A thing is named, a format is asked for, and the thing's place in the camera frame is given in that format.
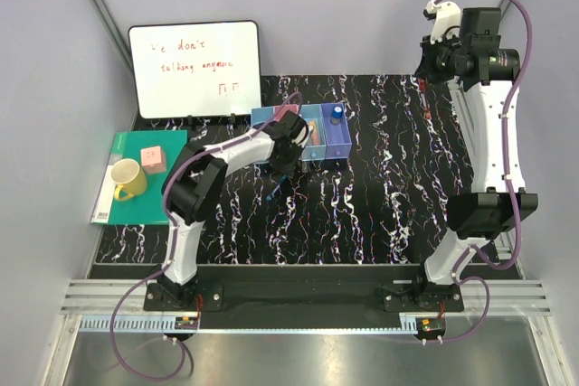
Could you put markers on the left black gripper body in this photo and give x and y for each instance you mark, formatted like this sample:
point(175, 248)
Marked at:
point(289, 162)

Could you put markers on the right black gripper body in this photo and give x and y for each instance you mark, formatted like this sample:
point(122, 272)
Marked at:
point(439, 59)

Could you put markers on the teal blue bin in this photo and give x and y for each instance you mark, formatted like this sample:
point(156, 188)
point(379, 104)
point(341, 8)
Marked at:
point(310, 152)

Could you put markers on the orange highlighter pen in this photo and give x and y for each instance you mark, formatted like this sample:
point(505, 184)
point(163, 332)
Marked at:
point(313, 133)

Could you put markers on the thin blue pen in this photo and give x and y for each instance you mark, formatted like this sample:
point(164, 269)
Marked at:
point(273, 193)

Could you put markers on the pink bin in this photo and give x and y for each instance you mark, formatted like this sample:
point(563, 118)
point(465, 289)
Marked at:
point(288, 108)

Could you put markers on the light blue bin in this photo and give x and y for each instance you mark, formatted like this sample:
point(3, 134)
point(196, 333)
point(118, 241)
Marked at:
point(260, 116)

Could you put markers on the red pencil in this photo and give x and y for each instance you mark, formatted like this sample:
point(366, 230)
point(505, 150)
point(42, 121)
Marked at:
point(424, 103)

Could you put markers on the purple bin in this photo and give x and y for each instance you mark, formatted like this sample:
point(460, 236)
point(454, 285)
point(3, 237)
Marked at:
point(338, 138)

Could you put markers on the grey blue glue stick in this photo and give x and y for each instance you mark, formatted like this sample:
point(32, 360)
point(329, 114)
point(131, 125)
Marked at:
point(336, 116)

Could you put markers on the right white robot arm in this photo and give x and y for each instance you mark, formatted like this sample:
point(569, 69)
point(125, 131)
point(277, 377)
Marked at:
point(498, 200)

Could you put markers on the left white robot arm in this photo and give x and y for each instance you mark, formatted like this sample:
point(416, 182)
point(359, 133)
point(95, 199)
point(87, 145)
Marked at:
point(194, 187)

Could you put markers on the white dry-erase board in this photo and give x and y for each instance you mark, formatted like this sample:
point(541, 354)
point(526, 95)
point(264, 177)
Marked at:
point(196, 70)

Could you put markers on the black marbled table mat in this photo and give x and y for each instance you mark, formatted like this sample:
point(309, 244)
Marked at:
point(386, 203)

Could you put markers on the pink eraser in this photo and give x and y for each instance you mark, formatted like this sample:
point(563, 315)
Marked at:
point(153, 159)

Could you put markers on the green notebook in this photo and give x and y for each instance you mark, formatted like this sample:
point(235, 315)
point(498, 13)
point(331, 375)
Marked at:
point(146, 208)

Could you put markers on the yellow cream mug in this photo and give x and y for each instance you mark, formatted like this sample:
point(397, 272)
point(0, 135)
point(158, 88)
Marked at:
point(129, 178)

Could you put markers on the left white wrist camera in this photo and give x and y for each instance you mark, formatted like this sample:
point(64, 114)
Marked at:
point(302, 137)

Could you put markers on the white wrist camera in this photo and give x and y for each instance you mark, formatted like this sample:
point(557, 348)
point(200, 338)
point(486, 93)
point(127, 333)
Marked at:
point(302, 137)
point(446, 17)

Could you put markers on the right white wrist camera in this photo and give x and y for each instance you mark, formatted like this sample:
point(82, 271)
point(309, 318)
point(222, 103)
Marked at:
point(446, 17)

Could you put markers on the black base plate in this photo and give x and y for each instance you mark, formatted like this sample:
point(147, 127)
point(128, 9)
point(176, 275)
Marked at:
point(342, 297)

